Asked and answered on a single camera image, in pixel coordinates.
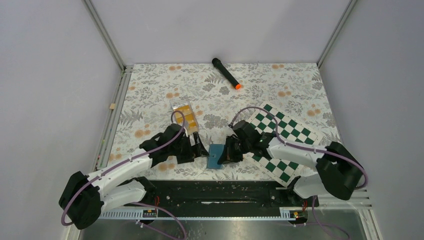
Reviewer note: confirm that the clear box with orange cards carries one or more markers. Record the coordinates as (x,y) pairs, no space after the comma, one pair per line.
(187,116)

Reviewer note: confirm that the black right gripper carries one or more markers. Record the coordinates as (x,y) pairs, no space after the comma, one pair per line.
(228,154)

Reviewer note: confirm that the green white checkered board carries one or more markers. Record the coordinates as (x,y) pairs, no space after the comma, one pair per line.
(290,128)

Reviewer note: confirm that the floral tablecloth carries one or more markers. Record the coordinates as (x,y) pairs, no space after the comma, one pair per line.
(295,89)

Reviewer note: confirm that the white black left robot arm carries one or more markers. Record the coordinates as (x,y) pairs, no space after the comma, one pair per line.
(86,196)

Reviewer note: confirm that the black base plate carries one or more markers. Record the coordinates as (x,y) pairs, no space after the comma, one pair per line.
(196,198)

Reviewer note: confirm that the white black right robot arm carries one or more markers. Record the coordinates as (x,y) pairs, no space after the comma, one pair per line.
(338,173)

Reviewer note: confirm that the blue card holder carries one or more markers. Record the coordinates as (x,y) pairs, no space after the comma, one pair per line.
(215,153)

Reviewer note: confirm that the black marker orange tip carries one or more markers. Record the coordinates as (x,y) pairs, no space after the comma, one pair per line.
(223,70)

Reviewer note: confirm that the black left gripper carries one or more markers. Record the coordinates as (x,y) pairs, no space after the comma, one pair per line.
(194,151)

